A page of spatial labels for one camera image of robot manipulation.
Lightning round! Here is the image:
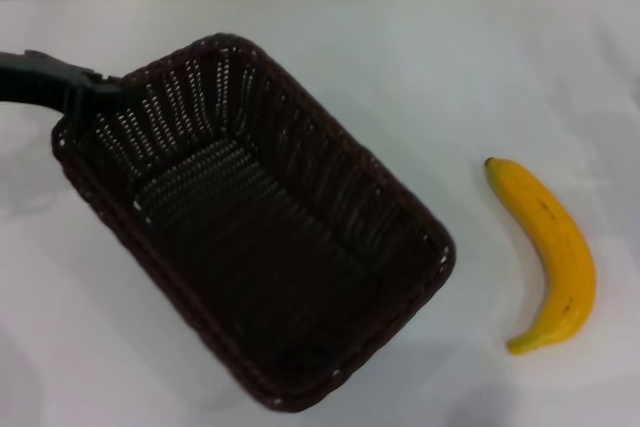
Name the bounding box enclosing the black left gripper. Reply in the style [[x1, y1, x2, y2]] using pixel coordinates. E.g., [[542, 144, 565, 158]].
[[0, 49, 149, 122]]

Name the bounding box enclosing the black woven plastic basket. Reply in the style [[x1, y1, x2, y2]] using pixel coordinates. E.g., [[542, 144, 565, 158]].
[[49, 32, 457, 414]]

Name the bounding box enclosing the yellow plastic banana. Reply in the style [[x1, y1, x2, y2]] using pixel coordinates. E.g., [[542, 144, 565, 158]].
[[483, 157, 598, 356]]

